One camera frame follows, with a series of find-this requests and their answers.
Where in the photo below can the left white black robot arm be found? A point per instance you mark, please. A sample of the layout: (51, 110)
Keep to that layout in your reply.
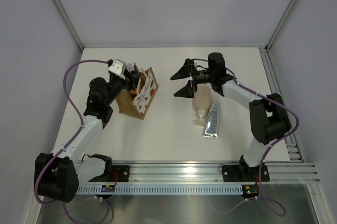
(57, 174)

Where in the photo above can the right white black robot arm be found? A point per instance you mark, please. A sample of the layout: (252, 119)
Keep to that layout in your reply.
(269, 120)

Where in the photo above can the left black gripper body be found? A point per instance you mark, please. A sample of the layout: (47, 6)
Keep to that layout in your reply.
(117, 85)

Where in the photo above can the left aluminium frame post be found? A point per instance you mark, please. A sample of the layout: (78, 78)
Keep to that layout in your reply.
(68, 23)

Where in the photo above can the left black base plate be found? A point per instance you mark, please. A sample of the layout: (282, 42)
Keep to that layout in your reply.
(119, 172)

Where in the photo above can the beige pump lotion bottle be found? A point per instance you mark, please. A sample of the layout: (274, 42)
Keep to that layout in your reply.
(201, 104)

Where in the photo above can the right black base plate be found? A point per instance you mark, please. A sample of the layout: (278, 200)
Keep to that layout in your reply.
(239, 173)

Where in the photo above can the white slotted cable duct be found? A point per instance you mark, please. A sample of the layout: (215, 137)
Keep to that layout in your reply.
(124, 189)

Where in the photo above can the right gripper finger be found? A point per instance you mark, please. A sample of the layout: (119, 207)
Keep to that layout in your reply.
(183, 72)
(185, 92)

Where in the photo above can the aluminium frame post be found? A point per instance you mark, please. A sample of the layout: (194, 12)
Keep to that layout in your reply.
(68, 23)
(281, 23)

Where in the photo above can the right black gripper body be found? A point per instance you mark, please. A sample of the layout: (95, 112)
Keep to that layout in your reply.
(202, 77)

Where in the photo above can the silver toothpaste tube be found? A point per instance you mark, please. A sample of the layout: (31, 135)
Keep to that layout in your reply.
(212, 120)

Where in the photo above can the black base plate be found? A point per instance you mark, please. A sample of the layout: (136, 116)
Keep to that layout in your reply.
(119, 172)
(239, 173)

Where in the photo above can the right aluminium frame post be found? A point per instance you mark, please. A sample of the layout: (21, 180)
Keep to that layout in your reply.
(281, 23)

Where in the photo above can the aluminium mounting rail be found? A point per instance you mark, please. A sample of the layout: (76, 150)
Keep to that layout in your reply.
(209, 173)

